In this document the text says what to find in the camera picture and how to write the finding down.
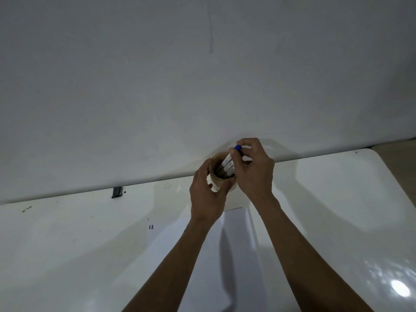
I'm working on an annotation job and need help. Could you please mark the person's left forearm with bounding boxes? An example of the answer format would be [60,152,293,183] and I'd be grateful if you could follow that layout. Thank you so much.
[122,211,225,312]

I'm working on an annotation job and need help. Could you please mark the person's left hand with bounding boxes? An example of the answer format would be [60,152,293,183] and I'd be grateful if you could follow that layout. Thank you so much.
[190,158,237,223]

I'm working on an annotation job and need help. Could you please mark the person's right hand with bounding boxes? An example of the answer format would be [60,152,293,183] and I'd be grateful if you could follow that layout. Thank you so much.
[231,138,279,210]

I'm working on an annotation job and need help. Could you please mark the blue capped white marker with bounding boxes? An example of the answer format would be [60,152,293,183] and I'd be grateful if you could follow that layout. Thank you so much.
[222,145,242,173]

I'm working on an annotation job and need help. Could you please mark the round wooden pen holder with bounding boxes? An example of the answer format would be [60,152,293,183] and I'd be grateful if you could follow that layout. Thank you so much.
[209,152,238,194]

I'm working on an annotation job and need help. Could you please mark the person's right forearm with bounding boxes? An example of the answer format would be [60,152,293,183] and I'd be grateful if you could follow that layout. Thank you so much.
[250,197,375,312]

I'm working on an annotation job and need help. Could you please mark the white paper sheet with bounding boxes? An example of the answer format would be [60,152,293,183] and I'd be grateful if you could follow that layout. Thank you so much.
[143,207,271,312]

